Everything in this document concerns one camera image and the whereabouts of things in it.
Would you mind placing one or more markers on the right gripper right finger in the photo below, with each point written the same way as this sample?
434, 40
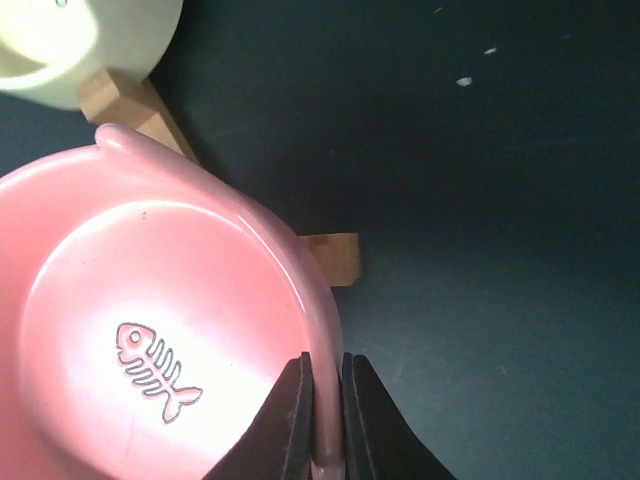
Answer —
379, 442

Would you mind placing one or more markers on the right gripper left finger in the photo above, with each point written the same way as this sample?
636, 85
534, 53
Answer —
278, 443

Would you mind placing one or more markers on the pink pet bowl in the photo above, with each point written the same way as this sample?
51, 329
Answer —
147, 309

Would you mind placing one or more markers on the wooden bowl stand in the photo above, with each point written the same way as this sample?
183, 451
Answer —
109, 97

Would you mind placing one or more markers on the yellow pet bowl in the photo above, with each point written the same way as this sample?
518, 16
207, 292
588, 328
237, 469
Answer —
51, 48

